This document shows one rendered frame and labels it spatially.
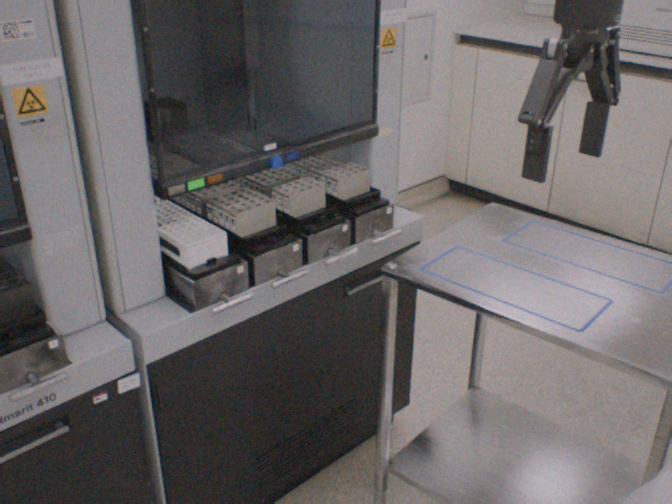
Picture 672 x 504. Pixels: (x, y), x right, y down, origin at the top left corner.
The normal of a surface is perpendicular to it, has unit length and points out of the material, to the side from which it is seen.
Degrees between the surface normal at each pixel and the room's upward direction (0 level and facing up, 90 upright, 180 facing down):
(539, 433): 0
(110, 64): 90
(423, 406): 0
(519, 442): 0
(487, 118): 90
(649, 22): 90
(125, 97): 90
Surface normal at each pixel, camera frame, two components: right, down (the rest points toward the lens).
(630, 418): 0.00, -0.89
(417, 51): 0.69, 0.33
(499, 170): -0.73, 0.30
